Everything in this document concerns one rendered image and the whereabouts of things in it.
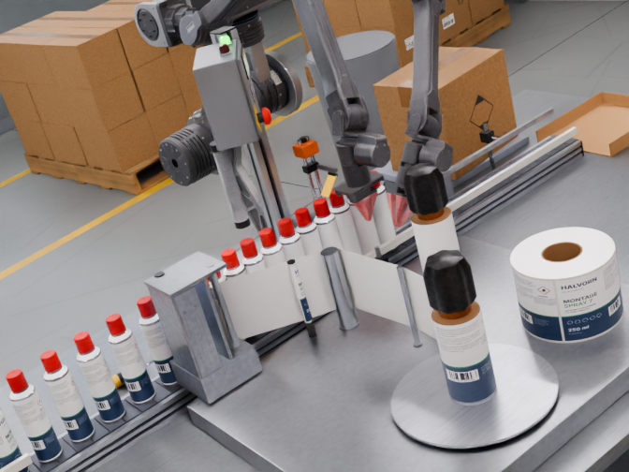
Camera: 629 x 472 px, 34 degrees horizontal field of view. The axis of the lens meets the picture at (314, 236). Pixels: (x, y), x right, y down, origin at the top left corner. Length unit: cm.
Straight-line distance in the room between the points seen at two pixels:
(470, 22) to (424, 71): 423
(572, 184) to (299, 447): 117
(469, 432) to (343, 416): 26
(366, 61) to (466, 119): 218
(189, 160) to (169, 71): 262
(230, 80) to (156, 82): 377
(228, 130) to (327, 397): 61
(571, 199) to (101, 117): 354
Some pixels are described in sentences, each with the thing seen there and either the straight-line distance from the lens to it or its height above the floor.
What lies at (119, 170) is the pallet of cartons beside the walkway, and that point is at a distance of 585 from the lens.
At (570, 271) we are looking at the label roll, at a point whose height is 102.
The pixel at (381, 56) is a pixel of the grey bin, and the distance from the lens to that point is 503.
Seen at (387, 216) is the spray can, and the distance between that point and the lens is 244.
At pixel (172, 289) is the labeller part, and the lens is 201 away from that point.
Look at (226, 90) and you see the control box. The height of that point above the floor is 141.
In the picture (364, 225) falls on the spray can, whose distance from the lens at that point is 240.
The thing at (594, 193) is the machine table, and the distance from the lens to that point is 269.
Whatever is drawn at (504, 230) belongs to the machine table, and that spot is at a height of 83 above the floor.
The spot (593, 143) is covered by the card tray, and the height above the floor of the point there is 83.
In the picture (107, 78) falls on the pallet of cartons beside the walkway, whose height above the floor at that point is 67.
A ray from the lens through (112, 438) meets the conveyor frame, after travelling 215.
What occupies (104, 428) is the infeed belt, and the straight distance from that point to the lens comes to 218.
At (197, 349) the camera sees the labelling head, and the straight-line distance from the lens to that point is 205.
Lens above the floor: 202
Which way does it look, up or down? 25 degrees down
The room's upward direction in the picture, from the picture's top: 16 degrees counter-clockwise
